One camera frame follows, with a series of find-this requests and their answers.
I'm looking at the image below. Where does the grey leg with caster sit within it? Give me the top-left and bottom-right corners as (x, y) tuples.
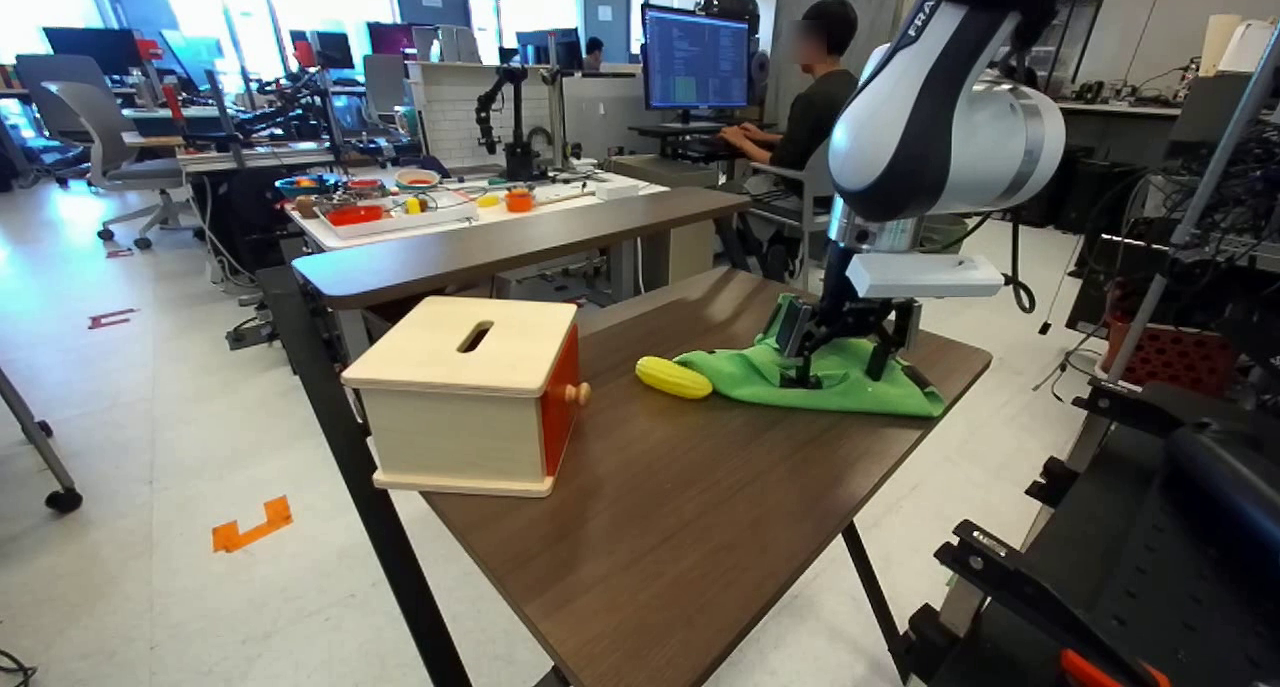
(0, 365), (85, 515)

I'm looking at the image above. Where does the white tray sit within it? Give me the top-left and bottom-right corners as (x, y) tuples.
(313, 189), (481, 240)

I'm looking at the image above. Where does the red crate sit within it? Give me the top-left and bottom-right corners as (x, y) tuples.
(1103, 315), (1243, 399)

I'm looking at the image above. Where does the white table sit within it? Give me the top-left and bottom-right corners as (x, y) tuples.
(285, 169), (673, 298)

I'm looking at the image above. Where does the person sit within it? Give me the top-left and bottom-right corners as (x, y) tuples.
(718, 0), (863, 280)

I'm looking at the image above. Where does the green towel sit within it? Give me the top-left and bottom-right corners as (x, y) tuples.
(672, 295), (947, 419)

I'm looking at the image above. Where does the wooden box with slot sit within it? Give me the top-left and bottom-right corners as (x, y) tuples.
(340, 295), (593, 499)

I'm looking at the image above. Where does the row of monitors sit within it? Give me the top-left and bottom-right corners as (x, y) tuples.
(40, 21), (585, 80)

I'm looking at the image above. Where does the orange drawer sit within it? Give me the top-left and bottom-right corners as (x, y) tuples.
(539, 323), (593, 479)

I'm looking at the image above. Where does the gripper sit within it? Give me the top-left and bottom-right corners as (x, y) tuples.
(788, 245), (923, 390)

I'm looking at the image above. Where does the white office chair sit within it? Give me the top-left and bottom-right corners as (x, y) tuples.
(742, 139), (839, 290)

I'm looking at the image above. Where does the yellow toy corn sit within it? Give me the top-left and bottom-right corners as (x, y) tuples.
(634, 355), (715, 401)

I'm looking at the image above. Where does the monitor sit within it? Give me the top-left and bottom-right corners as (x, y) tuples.
(640, 3), (754, 114)

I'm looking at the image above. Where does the grey office chair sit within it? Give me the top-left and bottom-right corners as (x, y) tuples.
(40, 79), (193, 252)

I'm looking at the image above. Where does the blue bowl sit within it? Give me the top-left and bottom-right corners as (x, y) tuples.
(274, 172), (343, 199)

